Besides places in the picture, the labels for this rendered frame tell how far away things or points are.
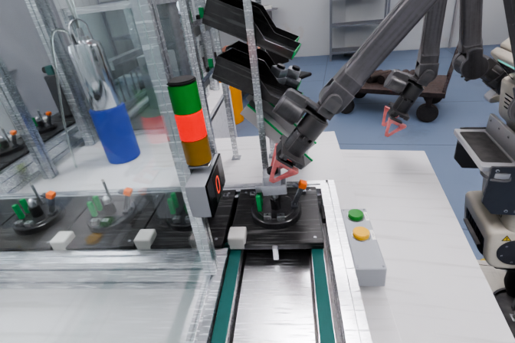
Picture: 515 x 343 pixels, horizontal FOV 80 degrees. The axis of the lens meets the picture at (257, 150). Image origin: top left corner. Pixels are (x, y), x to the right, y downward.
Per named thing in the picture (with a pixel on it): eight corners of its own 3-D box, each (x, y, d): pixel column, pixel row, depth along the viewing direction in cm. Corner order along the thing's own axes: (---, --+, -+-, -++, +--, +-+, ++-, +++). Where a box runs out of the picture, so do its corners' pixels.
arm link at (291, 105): (346, 100, 65) (341, 94, 73) (302, 70, 64) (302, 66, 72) (312, 144, 69) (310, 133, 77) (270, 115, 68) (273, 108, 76)
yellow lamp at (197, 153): (214, 152, 60) (210, 129, 57) (208, 165, 55) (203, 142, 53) (190, 154, 60) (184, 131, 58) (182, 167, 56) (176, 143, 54)
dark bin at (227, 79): (300, 99, 104) (309, 79, 100) (294, 113, 93) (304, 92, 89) (226, 67, 106) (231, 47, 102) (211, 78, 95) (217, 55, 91)
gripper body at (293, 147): (277, 158, 72) (296, 135, 68) (278, 138, 81) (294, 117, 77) (300, 171, 73) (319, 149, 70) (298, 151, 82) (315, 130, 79)
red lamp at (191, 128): (210, 129, 57) (205, 104, 55) (203, 141, 53) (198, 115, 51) (184, 131, 58) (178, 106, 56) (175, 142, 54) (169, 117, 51)
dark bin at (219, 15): (298, 50, 97) (307, 27, 93) (291, 60, 86) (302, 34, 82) (218, 17, 98) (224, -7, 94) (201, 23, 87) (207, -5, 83)
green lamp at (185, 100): (205, 104, 55) (199, 77, 53) (198, 114, 51) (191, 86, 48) (178, 106, 56) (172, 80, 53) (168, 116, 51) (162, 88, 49)
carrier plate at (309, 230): (316, 191, 96) (316, 185, 95) (323, 249, 75) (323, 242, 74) (241, 194, 99) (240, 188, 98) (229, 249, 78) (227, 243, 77)
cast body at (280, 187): (287, 184, 84) (284, 163, 81) (287, 194, 80) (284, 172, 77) (256, 187, 85) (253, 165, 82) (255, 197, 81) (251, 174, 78)
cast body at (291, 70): (298, 85, 117) (305, 68, 113) (296, 89, 113) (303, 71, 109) (277, 76, 117) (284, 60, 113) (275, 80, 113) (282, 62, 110)
